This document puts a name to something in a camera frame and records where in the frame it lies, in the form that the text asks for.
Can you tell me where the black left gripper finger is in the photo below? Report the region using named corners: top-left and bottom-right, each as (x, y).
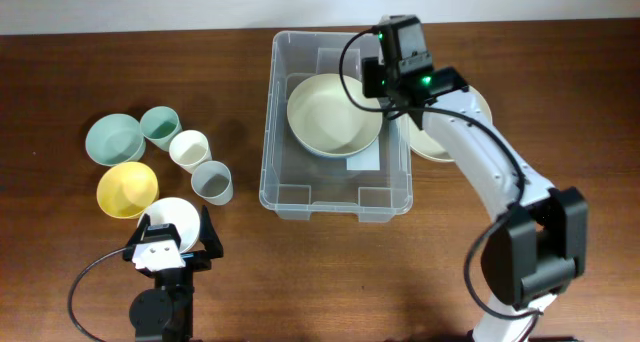
top-left (126, 214), bottom-right (150, 247)
top-left (199, 205), bottom-right (224, 259)

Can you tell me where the yellow small bowl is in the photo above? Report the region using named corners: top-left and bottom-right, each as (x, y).
top-left (96, 162), bottom-right (159, 219)

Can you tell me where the beige large bowl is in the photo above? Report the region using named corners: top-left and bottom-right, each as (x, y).
top-left (403, 87), bottom-right (493, 163)

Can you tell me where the dark blue large bowl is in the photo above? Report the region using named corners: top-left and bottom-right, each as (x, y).
top-left (298, 141), bottom-right (371, 159)

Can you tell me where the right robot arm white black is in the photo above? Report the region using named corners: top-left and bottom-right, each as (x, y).
top-left (362, 15), bottom-right (588, 341)

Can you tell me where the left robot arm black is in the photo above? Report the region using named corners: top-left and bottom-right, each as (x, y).
top-left (123, 207), bottom-right (224, 342)

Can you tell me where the white label in container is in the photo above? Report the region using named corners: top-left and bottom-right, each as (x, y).
top-left (346, 139), bottom-right (380, 171)

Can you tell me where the clear plastic storage container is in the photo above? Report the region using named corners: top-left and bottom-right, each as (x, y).
top-left (259, 31), bottom-right (413, 223)

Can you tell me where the white small bowl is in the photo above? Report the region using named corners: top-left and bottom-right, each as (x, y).
top-left (138, 197), bottom-right (200, 253)

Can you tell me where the grey cup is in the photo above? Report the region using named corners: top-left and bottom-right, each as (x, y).
top-left (191, 161), bottom-right (234, 206)

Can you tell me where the cream white cup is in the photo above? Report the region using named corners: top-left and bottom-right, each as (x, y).
top-left (169, 130), bottom-right (212, 174)

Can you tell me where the mint green small bowl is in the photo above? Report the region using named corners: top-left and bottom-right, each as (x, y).
top-left (85, 114), bottom-right (146, 167)

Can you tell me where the mint green cup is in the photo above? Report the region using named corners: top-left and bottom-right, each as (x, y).
top-left (140, 106), bottom-right (182, 151)

